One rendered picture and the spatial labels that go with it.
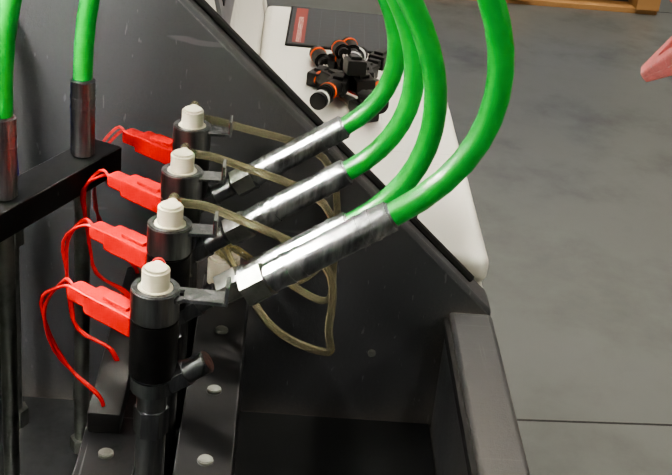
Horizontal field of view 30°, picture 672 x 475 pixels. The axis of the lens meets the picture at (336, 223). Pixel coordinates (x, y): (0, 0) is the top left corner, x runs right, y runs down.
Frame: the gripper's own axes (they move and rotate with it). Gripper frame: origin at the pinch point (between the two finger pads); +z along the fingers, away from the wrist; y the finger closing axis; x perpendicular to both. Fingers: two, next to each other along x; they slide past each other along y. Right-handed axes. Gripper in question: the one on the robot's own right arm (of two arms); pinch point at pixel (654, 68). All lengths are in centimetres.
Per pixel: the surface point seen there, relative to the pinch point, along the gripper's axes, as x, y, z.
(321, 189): 1.6, 5.2, 22.5
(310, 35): -73, 7, 46
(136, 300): 19.8, 9.4, 27.0
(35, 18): -8.5, 26.3, 37.6
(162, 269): 18.7, 9.9, 25.1
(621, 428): -147, -103, 73
